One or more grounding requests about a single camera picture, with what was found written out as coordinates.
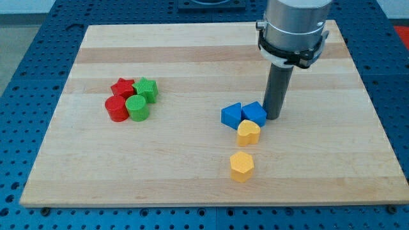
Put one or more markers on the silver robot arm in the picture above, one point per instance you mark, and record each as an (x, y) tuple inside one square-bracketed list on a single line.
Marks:
[(292, 33)]

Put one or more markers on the yellow heart block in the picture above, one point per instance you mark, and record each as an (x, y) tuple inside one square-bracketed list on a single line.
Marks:
[(248, 132)]

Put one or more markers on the yellow hexagon block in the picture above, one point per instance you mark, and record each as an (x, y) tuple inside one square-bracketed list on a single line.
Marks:
[(242, 166)]

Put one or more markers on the blue triangle block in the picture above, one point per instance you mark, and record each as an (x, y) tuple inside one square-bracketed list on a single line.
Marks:
[(231, 116)]

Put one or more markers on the blue pentagon block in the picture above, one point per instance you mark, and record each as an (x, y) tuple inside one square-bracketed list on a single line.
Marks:
[(254, 112)]

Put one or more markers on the wooden board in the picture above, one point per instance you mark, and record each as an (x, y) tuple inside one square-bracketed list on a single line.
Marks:
[(327, 147)]

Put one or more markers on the green star block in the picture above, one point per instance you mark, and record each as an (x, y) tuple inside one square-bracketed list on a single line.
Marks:
[(146, 88)]

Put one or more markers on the green cylinder block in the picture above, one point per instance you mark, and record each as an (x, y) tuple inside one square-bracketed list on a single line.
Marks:
[(137, 108)]

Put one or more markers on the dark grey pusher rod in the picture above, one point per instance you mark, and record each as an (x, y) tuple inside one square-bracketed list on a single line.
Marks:
[(276, 88)]

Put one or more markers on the red star block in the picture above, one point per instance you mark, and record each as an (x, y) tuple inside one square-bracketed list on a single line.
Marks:
[(123, 87)]

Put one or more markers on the red cylinder block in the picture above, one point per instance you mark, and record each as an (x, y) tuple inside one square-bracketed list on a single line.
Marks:
[(116, 109)]

